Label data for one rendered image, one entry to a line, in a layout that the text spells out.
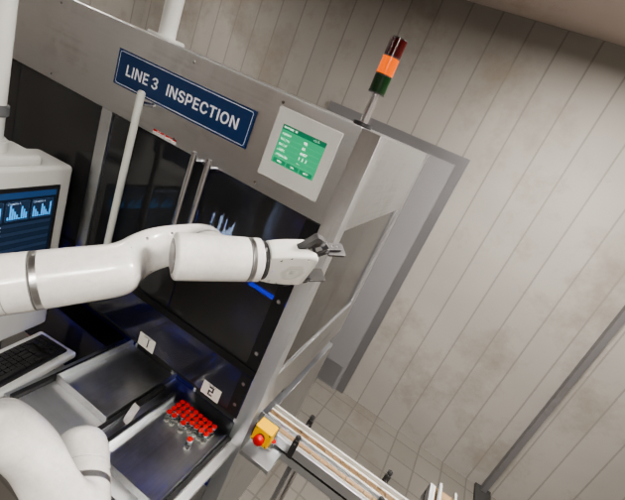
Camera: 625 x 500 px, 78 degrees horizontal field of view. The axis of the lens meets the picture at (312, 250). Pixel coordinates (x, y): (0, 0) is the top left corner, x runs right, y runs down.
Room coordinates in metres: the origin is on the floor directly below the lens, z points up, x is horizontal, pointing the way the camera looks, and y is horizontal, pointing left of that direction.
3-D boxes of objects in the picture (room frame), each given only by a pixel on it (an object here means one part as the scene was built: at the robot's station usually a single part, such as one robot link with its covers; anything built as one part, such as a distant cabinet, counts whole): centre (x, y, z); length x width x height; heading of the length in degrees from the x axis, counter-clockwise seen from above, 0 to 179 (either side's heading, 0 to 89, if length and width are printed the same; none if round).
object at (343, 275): (1.56, -0.18, 1.51); 0.85 x 0.01 x 0.59; 163
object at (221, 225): (1.18, 0.21, 1.51); 0.43 x 0.01 x 0.59; 73
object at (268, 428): (1.10, -0.11, 1.00); 0.08 x 0.07 x 0.07; 163
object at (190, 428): (1.07, 0.16, 0.91); 0.18 x 0.02 x 0.05; 73
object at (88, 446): (0.57, 0.28, 1.16); 0.19 x 0.12 x 0.24; 36
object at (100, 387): (1.16, 0.49, 0.90); 0.34 x 0.26 x 0.04; 163
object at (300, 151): (1.14, 0.15, 1.96); 0.21 x 0.01 x 0.21; 73
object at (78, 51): (1.87, 0.79, 1.54); 2.06 x 1.00 x 1.11; 73
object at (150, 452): (0.97, 0.19, 0.90); 0.34 x 0.26 x 0.04; 163
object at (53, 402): (1.04, 0.35, 0.87); 0.70 x 0.48 x 0.02; 73
